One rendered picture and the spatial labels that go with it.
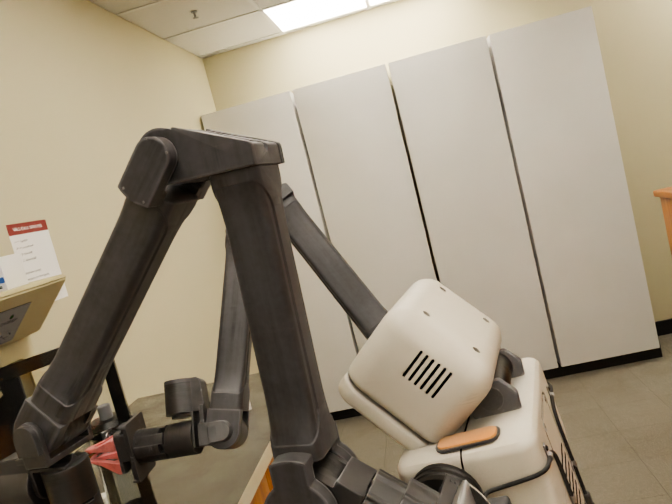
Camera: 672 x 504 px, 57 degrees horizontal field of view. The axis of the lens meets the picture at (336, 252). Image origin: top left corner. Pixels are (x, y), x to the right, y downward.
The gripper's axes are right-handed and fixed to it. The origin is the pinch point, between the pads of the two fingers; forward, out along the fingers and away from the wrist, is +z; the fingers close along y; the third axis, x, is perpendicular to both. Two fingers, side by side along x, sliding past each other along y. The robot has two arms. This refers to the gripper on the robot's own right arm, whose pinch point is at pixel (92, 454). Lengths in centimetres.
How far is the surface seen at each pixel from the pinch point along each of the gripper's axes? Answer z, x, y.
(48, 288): 7.9, -12.5, 28.9
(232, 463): -5, -46, -26
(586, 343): -146, -298, -97
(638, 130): -212, -343, 25
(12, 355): 18.2, -11.3, 17.9
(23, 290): 7.0, -4.2, 30.1
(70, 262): 62, -110, 30
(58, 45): 64, -146, 114
